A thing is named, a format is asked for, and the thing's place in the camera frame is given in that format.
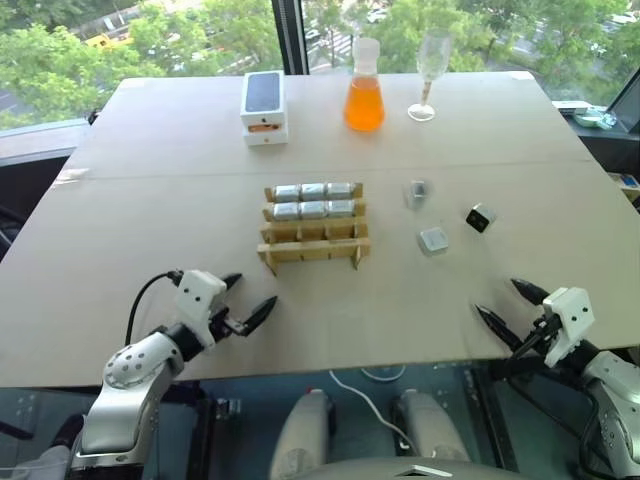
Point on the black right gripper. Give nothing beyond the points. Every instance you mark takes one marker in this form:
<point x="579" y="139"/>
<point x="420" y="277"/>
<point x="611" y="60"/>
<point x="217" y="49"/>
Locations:
<point x="544" y="334"/>

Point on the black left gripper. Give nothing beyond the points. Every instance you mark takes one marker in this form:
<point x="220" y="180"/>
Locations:
<point x="221" y="325"/>

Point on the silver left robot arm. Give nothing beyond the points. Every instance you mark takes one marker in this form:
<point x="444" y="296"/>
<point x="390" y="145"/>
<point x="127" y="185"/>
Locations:
<point x="131" y="366"/>

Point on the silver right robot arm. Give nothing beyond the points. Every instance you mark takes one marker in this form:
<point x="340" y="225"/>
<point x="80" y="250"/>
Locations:
<point x="616" y="382"/>

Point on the wooden slotted rack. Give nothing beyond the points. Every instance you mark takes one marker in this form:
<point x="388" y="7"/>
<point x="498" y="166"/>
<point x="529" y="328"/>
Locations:
<point x="312" y="247"/>

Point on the white phone box black print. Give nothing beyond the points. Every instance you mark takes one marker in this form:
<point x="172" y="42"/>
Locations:
<point x="263" y="97"/>

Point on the flat white box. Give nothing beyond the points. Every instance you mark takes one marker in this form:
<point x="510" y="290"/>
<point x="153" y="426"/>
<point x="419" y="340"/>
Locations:
<point x="571" y="105"/>

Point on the grey right robot leg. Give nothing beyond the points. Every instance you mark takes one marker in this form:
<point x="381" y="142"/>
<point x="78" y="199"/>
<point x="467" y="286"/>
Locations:
<point x="431" y="430"/>

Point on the grey robot leg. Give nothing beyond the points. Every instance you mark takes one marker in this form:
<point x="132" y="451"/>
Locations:
<point x="302" y="435"/>
<point x="431" y="430"/>

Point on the grey left robot leg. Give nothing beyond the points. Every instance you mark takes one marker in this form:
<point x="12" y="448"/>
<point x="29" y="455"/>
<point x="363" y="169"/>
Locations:
<point x="302" y="435"/>

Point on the grey robot torso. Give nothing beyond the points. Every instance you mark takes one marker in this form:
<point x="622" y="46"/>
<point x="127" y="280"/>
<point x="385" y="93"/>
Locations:
<point x="450" y="470"/>

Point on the crumpled clear plastic wrap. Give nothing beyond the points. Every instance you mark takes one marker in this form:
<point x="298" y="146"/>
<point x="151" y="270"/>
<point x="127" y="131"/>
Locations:
<point x="595" y="120"/>

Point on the flask with orange liquid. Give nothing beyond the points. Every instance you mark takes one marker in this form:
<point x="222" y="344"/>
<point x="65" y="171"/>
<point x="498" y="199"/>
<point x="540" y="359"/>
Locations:
<point x="364" y="107"/>

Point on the clear champagne glass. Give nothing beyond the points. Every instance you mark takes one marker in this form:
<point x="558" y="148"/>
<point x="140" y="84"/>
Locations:
<point x="432" y="55"/>

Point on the yellow vehicle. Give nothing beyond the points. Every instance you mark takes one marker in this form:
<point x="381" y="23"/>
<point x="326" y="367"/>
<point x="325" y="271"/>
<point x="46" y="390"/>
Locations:
<point x="107" y="40"/>

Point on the black and silver cube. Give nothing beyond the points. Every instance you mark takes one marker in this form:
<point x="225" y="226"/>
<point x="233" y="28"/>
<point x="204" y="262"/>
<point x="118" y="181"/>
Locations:
<point x="480" y="218"/>

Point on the black window frame pillar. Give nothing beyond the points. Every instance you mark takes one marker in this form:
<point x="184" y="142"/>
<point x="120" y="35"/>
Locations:
<point x="291" y="35"/>

